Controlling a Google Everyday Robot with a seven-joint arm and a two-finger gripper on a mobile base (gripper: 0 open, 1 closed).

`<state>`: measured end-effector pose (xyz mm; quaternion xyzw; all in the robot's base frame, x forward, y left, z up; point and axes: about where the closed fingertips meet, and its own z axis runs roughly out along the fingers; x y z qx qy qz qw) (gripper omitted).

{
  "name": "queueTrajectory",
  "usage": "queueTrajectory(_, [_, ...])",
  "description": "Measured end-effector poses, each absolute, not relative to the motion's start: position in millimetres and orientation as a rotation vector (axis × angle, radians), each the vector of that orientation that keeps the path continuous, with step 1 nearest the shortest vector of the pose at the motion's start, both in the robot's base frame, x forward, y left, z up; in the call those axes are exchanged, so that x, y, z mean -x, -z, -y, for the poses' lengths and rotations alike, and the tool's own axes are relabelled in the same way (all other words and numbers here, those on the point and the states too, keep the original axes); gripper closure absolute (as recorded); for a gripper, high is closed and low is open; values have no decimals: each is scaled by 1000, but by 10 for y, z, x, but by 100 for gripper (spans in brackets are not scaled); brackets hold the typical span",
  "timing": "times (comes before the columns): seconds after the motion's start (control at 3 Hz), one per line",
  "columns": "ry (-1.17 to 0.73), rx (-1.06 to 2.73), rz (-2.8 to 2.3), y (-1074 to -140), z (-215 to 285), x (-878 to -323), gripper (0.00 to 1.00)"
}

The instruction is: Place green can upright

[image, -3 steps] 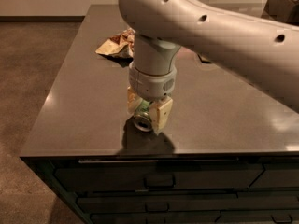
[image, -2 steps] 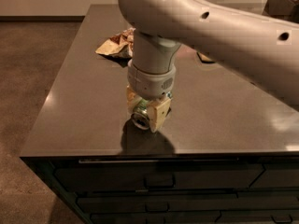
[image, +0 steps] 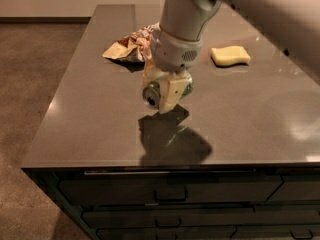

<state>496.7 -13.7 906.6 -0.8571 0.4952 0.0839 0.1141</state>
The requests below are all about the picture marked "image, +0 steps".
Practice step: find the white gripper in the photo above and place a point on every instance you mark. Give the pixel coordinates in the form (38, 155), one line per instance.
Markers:
(172, 53)

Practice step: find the yellow sponge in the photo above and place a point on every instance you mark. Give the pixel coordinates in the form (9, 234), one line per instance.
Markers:
(229, 56)

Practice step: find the green soda can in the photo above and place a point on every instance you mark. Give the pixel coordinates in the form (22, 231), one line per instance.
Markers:
(151, 93)

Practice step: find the dark drawer cabinet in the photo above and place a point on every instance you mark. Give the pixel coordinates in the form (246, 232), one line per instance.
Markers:
(172, 204)

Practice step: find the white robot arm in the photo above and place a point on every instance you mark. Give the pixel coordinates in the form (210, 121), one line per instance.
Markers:
(291, 25)

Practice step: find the crumpled brown chip bag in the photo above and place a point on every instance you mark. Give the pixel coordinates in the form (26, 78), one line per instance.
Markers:
(132, 48)

